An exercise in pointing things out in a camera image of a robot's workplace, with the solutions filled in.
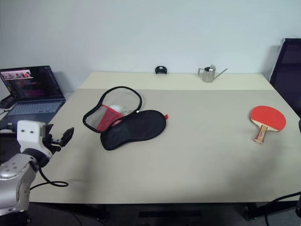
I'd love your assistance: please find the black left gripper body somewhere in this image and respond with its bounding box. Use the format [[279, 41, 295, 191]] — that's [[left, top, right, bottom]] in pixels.
[[43, 132, 64, 155]]

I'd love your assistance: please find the white yellow plush zipper charm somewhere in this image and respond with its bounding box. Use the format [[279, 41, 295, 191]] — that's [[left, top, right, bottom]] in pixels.
[[110, 104, 129, 116]]

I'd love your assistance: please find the black red paddle case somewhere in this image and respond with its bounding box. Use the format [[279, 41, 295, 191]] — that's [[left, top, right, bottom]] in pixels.
[[82, 86, 170, 151]]

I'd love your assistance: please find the red table tennis paddle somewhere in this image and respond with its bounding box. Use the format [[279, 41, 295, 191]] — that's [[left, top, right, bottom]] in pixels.
[[249, 105, 287, 145]]

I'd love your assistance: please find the open laptop computer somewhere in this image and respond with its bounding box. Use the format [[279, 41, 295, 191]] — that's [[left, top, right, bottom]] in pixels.
[[0, 65, 67, 123]]

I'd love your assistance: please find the metal watering can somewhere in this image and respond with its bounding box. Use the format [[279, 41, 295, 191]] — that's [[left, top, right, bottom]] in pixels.
[[197, 64, 228, 83]]

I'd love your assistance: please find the black chair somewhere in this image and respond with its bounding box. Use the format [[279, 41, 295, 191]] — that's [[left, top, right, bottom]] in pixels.
[[269, 37, 301, 119]]

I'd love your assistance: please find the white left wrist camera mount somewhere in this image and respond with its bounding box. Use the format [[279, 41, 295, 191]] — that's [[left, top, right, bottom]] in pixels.
[[16, 120, 54, 157]]

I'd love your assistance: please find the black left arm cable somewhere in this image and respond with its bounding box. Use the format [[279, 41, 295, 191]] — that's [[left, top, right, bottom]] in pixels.
[[30, 164, 69, 190]]

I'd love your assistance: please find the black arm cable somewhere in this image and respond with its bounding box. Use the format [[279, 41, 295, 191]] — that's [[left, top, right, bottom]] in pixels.
[[264, 191, 301, 226], [30, 164, 69, 190]]

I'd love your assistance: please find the black table frame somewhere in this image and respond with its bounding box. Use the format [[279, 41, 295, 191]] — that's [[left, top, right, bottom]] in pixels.
[[30, 200, 300, 222]]

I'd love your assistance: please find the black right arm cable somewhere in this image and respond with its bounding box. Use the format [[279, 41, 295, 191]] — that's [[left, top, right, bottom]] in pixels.
[[264, 191, 301, 226]]

